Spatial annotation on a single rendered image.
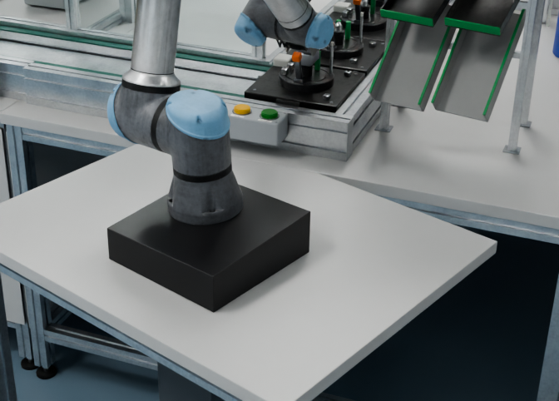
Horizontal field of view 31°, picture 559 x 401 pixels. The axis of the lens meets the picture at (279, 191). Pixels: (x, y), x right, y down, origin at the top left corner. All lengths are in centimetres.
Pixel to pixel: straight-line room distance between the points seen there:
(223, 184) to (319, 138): 50
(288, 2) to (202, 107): 30
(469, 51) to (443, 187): 34
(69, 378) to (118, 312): 127
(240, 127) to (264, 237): 53
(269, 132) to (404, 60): 37
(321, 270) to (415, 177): 47
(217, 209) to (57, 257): 34
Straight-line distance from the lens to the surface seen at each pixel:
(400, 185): 233
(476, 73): 242
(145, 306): 189
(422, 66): 244
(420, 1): 241
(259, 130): 238
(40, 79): 273
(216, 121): 190
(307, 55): 252
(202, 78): 274
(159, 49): 198
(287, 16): 209
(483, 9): 238
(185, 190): 196
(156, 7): 197
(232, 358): 176
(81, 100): 267
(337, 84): 257
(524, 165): 248
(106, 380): 312
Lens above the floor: 192
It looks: 28 degrees down
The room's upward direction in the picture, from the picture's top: 1 degrees clockwise
